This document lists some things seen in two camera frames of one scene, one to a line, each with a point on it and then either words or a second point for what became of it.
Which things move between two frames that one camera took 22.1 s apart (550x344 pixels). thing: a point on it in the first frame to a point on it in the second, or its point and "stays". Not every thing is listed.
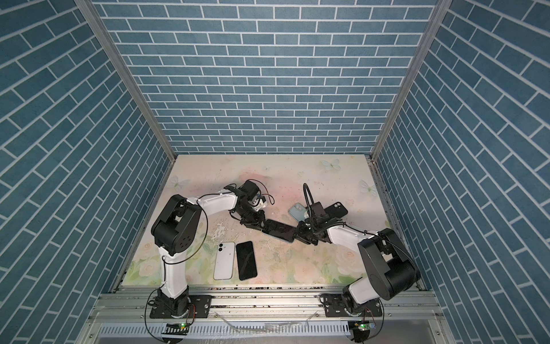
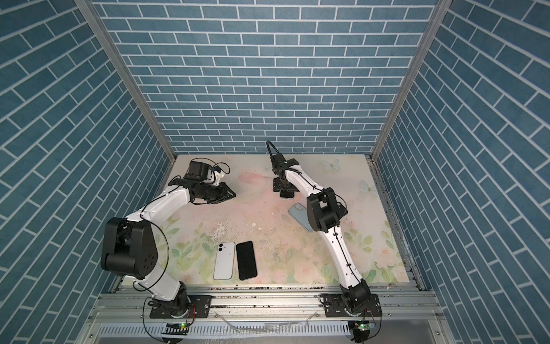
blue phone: [279, 230] to [287, 193]
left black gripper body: [251, 216] to [212, 191]
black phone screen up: [246, 261] stays
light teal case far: [297, 211] stays
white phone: [225, 259] stays
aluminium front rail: [269, 304] stays
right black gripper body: [306, 233] to [279, 185]
